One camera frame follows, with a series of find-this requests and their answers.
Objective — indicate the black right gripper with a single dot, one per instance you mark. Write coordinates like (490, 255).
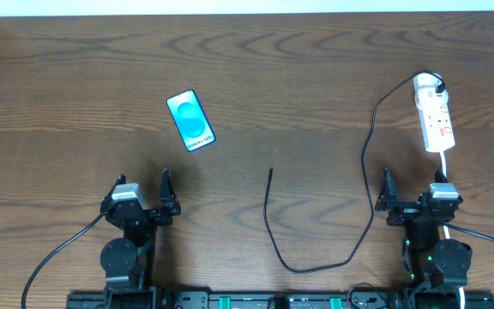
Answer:
(415, 206)

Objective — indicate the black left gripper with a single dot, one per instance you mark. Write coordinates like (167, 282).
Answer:
(142, 211)

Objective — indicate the blue screen Galaxy smartphone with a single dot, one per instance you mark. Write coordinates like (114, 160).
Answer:
(191, 121)

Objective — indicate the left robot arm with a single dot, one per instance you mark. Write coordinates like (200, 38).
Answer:
(128, 260)

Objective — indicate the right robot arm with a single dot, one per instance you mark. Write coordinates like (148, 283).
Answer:
(439, 266)

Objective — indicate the white power strip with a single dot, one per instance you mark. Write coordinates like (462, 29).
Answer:
(437, 129)

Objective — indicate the white USB wall charger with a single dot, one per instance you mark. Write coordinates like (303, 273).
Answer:
(429, 91)

